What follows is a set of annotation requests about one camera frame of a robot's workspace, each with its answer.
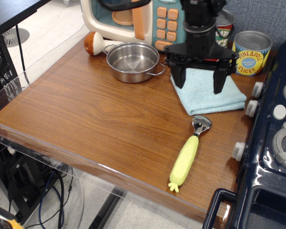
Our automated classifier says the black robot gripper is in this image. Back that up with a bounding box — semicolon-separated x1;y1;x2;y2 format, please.
164;25;239;94

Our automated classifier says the light blue towel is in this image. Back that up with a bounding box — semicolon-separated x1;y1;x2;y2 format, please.
171;68;246;116

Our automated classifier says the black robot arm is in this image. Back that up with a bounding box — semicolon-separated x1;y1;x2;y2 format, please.
164;0;239;94

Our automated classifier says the tomato sauce can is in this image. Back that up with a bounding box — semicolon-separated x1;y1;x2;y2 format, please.
215;10;235;48

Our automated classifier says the pineapple slices can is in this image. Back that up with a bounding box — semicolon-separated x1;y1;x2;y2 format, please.
232;31;273;76

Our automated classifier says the toy microwave cream and teal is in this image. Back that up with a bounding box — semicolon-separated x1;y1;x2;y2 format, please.
80;0;186;51

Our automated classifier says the small stainless steel pot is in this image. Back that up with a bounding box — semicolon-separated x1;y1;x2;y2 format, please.
103;42;166;83

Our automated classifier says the toy mushroom brown cap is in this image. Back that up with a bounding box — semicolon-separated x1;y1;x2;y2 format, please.
83;31;123;56

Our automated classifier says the dark blue toy stove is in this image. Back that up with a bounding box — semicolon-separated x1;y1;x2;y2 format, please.
203;42;286;229

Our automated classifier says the black table leg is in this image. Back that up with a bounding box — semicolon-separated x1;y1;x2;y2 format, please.
88;188;123;229

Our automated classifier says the spoon with yellow corn handle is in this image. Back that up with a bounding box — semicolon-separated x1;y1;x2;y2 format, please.
168;115;212;193

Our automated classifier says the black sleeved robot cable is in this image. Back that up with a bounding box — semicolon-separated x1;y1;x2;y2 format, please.
99;0;153;10

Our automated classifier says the blue floor cable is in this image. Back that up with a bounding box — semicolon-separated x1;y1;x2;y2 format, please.
39;170;65;229

